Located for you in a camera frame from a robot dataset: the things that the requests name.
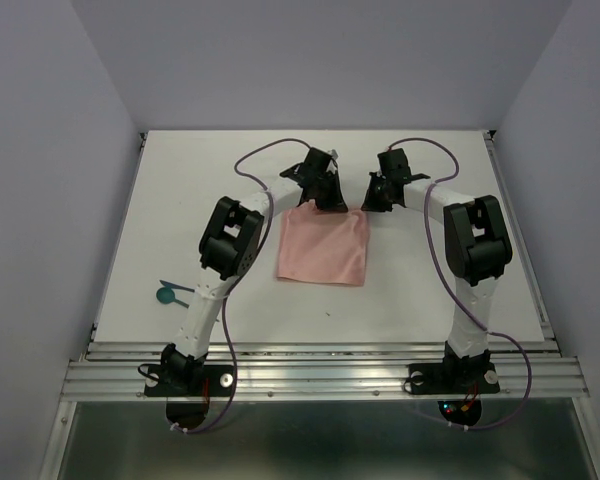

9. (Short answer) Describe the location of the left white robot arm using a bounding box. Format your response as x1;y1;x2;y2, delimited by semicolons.
147;138;347;394

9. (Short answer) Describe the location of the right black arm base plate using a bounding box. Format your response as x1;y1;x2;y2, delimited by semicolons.
403;363;500;396

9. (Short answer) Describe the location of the teal plastic utensil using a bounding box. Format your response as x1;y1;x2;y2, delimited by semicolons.
159;280;195;292

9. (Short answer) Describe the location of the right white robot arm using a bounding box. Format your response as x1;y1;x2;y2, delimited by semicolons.
362;149;513;390

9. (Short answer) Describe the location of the pink satin napkin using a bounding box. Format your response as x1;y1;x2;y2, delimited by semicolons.
276;202;370;287

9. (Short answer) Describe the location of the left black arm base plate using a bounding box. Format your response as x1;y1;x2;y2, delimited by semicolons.
137;363;236;398

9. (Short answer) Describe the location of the teal plastic spoon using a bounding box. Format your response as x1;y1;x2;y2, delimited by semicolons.
155;287;189;309

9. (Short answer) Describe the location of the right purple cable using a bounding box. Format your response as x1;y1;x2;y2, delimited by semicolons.
387;137;534;431

